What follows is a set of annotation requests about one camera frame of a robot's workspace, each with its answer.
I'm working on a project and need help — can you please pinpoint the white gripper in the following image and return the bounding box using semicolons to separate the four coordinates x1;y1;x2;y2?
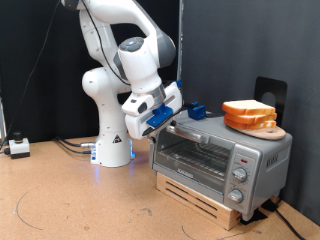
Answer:
121;81;184;140

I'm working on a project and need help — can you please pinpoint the blue spatula grip block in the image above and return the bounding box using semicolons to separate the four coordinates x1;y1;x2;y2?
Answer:
187;101;207;121

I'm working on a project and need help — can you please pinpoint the silver oven knob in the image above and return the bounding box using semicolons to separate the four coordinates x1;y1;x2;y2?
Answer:
232;167;249;183
227;188;245;204

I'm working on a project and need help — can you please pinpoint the silver toaster oven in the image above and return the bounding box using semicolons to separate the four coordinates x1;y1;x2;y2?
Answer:
148;109;294;223

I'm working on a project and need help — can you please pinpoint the wooden slatted crate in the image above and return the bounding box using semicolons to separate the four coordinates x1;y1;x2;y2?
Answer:
155;172;243;232

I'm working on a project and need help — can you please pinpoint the vertical aluminium pole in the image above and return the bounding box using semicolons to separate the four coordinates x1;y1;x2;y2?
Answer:
175;0;185;84

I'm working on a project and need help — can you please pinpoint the round wooden cutting board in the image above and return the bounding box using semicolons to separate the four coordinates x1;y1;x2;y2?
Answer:
238;125;288;141

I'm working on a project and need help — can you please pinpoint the black foam pad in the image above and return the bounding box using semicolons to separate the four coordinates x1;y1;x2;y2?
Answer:
240;209;269;226

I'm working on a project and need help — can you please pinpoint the emergency stop button box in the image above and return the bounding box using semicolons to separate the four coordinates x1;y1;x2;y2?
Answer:
8;131;31;160

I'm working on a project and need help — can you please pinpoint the wire oven rack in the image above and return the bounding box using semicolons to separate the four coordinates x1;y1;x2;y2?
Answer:
158;143;233;179

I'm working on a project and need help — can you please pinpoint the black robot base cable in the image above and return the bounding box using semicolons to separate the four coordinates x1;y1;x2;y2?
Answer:
53;138;93;155
54;136;97;148

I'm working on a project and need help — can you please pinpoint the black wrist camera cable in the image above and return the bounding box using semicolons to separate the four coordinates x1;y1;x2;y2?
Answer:
79;0;131;86

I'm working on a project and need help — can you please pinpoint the long black hanging cable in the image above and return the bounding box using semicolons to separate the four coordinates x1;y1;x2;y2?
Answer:
0;0;63;151

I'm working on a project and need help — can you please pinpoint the black oven power cable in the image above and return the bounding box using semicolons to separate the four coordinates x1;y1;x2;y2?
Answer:
274;208;306;240

